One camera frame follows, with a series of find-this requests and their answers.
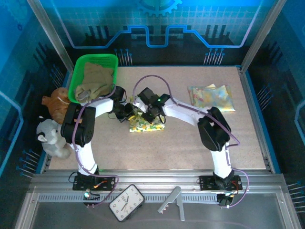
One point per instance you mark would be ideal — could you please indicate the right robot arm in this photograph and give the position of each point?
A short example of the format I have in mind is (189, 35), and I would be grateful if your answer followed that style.
(188, 112)

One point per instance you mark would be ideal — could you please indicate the grey white husky plush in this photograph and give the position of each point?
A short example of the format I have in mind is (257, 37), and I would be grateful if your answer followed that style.
(51, 136)

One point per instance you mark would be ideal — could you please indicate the olive khaki skirt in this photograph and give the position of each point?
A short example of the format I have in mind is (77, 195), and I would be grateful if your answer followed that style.
(95, 81)

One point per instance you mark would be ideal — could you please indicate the aluminium side rail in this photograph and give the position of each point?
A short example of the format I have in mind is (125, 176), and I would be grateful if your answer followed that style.
(250, 100)

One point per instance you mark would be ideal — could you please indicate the small black controller board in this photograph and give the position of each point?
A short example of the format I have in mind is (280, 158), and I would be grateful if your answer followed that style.
(90, 196)
(225, 200)

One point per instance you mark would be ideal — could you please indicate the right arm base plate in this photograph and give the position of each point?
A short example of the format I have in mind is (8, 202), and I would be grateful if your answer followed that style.
(207, 182)

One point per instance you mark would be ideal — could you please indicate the aluminium front frame rail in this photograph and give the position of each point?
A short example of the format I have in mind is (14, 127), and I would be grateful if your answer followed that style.
(155, 175)

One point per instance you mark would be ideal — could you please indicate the lemon print skirt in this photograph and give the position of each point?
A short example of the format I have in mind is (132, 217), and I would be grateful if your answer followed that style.
(145, 127)

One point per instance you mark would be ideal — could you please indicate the brown teddy bear plush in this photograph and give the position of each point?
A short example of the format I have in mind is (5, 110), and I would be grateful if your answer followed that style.
(56, 105)

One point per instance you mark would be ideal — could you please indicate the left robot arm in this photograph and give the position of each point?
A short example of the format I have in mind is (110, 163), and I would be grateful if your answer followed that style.
(83, 152)

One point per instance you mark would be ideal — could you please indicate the black white alarm clock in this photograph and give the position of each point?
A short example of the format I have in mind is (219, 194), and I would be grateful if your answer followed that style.
(126, 202)

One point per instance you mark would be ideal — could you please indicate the pastel floral skirt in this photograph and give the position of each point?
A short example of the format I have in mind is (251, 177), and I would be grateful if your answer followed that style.
(212, 97)

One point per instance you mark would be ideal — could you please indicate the green plastic basket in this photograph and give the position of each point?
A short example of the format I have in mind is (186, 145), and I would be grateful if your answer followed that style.
(95, 58)

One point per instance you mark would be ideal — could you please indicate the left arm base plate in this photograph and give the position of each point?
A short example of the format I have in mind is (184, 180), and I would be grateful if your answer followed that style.
(107, 182)

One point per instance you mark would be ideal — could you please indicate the grey metal bracket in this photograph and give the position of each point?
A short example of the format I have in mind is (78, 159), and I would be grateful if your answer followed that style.
(177, 196)

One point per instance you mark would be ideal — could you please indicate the aluminium frame post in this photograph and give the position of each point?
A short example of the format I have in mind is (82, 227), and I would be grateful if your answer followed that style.
(50, 33)
(262, 33)

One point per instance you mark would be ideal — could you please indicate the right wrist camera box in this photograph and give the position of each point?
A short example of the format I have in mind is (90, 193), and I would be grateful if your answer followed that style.
(140, 105)

